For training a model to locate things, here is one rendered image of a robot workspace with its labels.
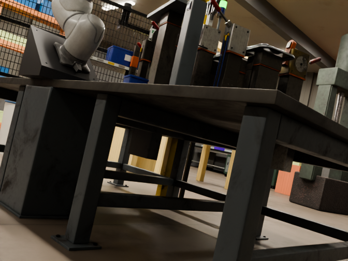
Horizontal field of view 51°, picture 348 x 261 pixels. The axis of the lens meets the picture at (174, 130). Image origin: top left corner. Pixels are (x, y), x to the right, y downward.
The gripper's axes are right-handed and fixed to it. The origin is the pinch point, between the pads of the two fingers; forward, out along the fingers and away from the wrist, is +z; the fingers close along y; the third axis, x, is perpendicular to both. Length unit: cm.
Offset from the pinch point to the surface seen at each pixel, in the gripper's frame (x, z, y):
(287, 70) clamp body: 13, 33, 61
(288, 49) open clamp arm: 12, 23, 60
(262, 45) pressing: -10, 30, 69
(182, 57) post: -37, 41, 52
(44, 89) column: -82, 65, -5
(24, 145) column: -84, 95, -12
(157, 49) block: -37, 34, 22
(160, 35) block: -37, 27, 23
